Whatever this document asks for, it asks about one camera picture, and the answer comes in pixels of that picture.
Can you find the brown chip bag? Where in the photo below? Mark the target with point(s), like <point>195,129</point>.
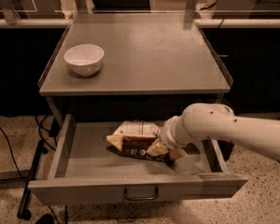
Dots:
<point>133,138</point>

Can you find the grey metal counter cabinet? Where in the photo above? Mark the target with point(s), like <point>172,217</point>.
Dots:
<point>145,53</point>

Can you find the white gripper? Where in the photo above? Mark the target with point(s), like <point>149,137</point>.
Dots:
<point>166,134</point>

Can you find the black chair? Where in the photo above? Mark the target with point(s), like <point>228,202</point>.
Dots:
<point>121,5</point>

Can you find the grey open top drawer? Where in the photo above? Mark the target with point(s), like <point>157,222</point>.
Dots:
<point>84,171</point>

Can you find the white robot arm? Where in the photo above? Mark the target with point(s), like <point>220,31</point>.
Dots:
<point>217,122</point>

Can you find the black drawer handle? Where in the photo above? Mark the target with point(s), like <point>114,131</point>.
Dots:
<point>139,194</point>

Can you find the white ceramic bowl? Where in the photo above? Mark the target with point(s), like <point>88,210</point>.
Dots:
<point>84,60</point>

